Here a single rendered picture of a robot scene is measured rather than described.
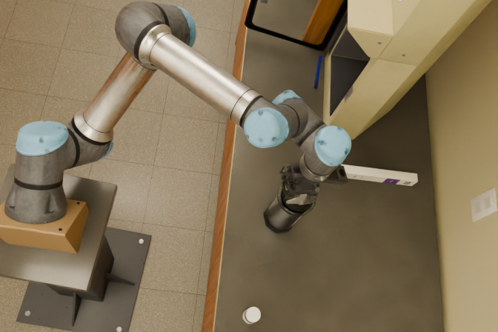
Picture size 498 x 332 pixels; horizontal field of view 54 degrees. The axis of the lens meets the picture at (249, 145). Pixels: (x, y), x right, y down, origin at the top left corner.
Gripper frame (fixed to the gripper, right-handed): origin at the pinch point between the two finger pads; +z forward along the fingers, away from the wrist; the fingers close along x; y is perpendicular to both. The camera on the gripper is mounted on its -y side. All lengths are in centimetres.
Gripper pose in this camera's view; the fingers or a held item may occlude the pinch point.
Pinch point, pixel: (299, 193)
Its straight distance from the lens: 134.0
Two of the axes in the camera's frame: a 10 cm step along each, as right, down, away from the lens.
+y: -9.7, 0.9, -2.3
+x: 1.7, 9.1, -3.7
